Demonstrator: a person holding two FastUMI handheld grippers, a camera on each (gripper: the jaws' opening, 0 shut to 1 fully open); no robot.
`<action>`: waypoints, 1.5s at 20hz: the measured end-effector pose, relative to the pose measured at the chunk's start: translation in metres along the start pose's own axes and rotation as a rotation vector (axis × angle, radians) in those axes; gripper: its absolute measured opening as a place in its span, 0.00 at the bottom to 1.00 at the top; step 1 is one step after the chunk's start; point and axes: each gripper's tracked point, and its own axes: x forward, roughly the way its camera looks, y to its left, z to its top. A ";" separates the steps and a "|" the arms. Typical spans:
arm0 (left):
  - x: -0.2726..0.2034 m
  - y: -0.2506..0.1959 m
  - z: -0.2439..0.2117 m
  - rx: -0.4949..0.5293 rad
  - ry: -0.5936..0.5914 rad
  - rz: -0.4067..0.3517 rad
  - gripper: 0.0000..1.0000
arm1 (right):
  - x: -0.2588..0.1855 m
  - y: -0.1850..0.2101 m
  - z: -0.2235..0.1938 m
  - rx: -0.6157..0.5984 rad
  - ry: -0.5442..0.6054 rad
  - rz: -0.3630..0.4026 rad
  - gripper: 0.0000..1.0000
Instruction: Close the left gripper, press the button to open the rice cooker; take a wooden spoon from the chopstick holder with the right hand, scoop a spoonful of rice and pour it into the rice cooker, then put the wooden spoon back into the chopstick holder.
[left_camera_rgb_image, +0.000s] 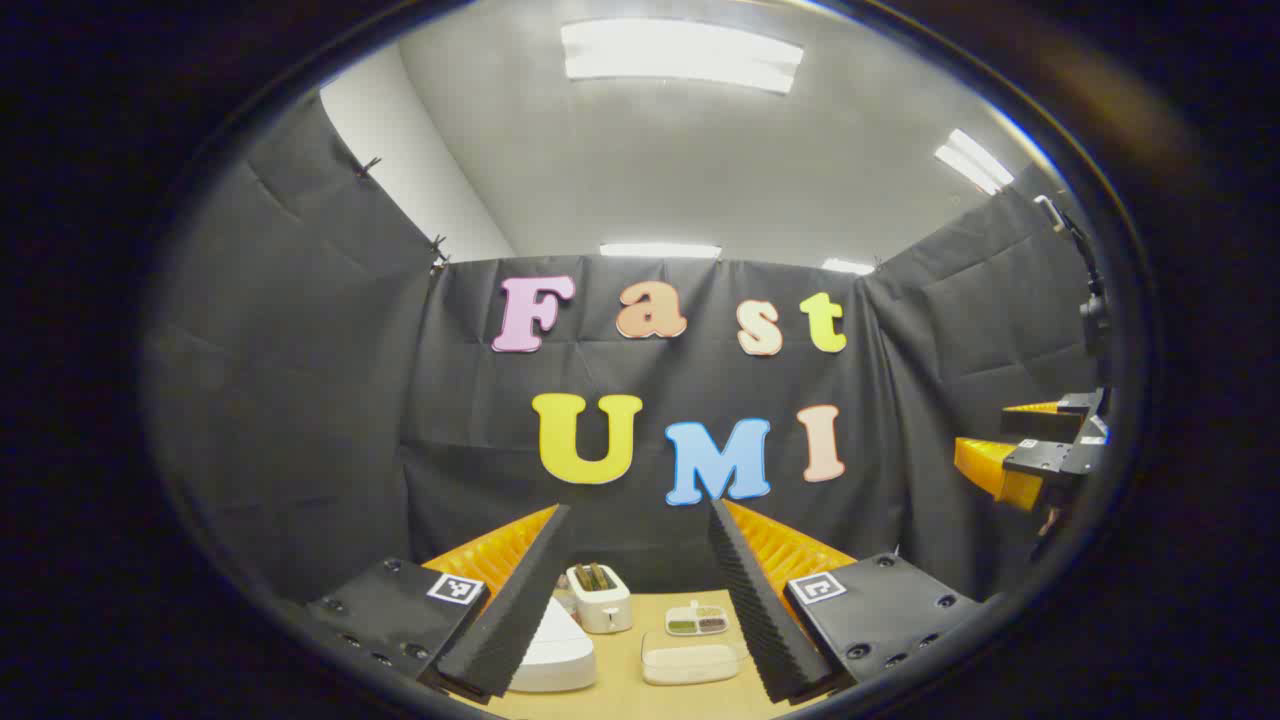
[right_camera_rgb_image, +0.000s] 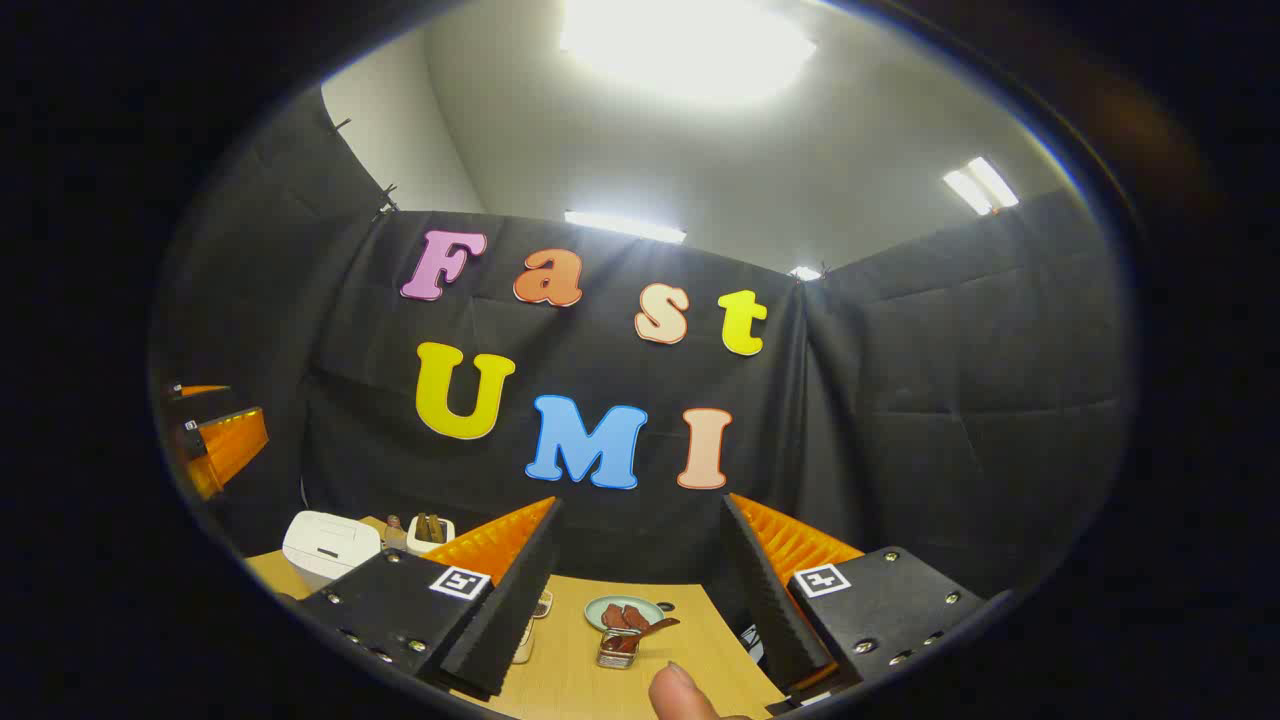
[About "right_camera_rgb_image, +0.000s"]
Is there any white rice cooker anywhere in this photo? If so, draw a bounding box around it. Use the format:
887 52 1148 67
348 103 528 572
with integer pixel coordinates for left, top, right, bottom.
283 511 382 591

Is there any double ceiling light panel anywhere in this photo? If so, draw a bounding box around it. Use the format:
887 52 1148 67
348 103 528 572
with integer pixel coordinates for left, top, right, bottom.
942 156 1020 217

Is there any large square ceiling light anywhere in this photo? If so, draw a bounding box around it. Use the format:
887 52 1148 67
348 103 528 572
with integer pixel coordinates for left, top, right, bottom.
558 0 818 103

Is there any white toaster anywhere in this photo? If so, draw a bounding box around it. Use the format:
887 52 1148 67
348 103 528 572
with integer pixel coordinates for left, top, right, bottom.
406 516 457 555

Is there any black backdrop cloth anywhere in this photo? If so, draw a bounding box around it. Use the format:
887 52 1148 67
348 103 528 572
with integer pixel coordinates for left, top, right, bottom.
150 90 1136 601

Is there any pale green plate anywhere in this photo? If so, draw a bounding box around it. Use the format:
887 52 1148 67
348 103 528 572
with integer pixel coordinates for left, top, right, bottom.
584 595 667 634

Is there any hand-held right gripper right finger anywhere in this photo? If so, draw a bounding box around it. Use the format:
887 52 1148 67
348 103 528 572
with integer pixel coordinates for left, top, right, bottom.
722 492 991 696

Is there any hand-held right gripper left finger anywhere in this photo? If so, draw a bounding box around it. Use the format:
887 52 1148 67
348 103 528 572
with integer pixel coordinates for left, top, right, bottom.
295 497 564 699

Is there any long ceiling light strip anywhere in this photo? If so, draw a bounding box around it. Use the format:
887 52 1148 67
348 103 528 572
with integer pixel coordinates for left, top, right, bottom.
564 209 689 245

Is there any brown wooden spoon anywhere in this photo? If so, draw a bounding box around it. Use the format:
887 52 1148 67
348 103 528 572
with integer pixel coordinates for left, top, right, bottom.
610 617 681 653

